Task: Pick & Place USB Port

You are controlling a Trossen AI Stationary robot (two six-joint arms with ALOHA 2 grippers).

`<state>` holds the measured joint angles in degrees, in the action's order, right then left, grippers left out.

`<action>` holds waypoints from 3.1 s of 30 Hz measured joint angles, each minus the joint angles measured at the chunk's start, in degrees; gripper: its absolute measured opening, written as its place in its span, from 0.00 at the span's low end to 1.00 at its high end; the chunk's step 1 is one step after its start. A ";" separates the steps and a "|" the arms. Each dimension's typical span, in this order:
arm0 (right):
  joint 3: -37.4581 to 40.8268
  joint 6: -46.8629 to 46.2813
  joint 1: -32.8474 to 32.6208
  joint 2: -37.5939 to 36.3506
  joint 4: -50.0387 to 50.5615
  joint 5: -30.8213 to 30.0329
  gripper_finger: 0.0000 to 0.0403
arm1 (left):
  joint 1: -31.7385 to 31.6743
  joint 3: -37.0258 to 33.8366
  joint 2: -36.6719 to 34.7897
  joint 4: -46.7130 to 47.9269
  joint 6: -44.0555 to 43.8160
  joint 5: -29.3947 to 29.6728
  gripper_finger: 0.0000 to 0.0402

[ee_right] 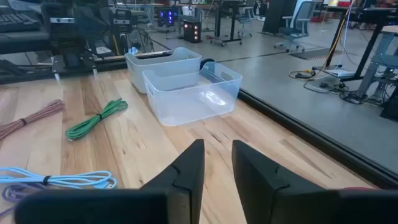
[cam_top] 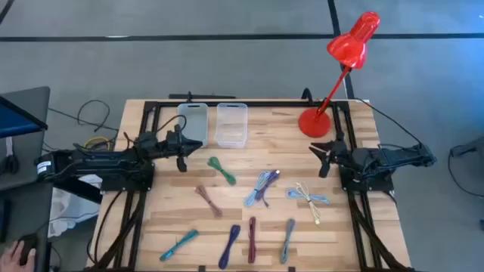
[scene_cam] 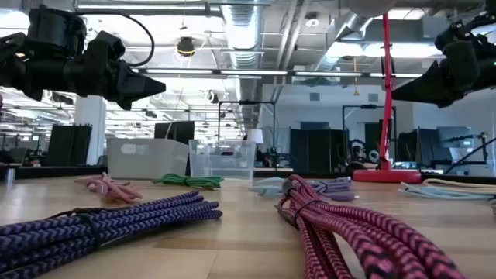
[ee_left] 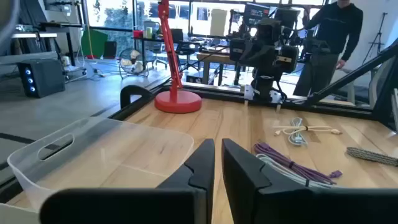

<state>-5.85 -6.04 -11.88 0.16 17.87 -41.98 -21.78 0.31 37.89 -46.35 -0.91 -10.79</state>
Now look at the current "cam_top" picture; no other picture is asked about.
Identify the violet USB cable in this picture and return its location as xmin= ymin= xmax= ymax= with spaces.
xmin=255 ymin=169 xmax=281 ymax=208

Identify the person's hand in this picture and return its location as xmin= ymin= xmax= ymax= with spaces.
xmin=0 ymin=240 xmax=37 ymax=272

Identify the clear plastic bin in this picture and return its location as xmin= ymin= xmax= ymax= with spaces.
xmin=214 ymin=102 xmax=249 ymax=149

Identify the black stand foot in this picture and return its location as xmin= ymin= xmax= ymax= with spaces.
xmin=449 ymin=136 xmax=484 ymax=158

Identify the black bar behind table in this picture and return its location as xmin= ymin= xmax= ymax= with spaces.
xmin=169 ymin=91 xmax=236 ymax=101

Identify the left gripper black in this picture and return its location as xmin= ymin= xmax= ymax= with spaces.
xmin=165 ymin=124 xmax=203 ymax=174

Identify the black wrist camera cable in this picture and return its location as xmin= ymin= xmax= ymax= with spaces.
xmin=157 ymin=114 xmax=188 ymax=134

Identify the green USB cable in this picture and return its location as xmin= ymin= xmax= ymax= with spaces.
xmin=206 ymin=156 xmax=237 ymax=186

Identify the yellow cable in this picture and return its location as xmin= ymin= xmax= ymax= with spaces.
xmin=82 ymin=135 xmax=111 ymax=150

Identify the black aluminium table frame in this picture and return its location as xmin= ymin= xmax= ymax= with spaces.
xmin=85 ymin=98 xmax=417 ymax=272

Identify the dark purple braided cable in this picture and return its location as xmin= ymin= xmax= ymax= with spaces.
xmin=218 ymin=224 xmax=242 ymax=270

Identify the teal USB cable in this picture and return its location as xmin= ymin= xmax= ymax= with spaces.
xmin=159 ymin=228 xmax=200 ymax=262

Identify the grey USB cable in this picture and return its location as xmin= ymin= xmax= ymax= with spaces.
xmin=279 ymin=218 xmax=296 ymax=264

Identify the black computer mouse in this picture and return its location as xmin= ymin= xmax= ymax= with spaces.
xmin=18 ymin=233 xmax=39 ymax=266

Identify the laptop with blue screen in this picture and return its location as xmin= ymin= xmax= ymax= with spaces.
xmin=0 ymin=94 xmax=49 ymax=139

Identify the cream USB cable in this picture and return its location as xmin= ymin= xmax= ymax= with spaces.
xmin=295 ymin=181 xmax=322 ymax=227

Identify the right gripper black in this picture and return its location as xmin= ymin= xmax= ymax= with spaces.
xmin=309 ymin=131 xmax=355 ymax=178

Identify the frosted plastic bin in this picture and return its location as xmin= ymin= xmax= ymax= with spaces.
xmin=176 ymin=102 xmax=209 ymax=147

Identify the maroon braided cable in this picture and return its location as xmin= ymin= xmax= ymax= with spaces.
xmin=247 ymin=216 xmax=257 ymax=264

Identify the white plastic bag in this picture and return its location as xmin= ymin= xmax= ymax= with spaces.
xmin=48 ymin=174 xmax=103 ymax=238

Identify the red desk lamp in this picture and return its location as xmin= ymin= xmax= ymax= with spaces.
xmin=297 ymin=11 xmax=381 ymax=139

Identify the black floor cable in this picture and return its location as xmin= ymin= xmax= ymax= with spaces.
xmin=48 ymin=99 xmax=120 ymax=133

